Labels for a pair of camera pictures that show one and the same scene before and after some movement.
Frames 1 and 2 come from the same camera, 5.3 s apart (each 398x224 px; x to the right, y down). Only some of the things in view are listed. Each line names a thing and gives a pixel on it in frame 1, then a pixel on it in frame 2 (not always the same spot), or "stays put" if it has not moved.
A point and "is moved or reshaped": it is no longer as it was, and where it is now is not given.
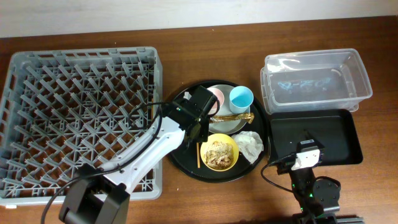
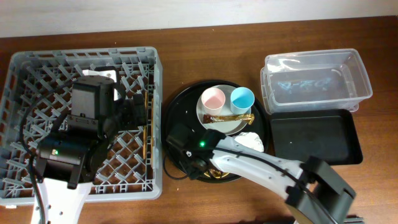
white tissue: x=250 y=144 stays put
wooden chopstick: x=198 y=156 is moved or reshaped
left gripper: x=199 y=131 to x=137 y=112
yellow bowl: x=219 y=152 is moved or reshaped
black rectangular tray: x=334 y=132 stays put
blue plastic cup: x=240 y=99 stays put
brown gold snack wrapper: x=249 y=117 stays put
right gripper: x=305 y=146 to x=177 y=140
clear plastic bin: x=314 y=80 stays put
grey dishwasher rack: x=61 y=109 stays put
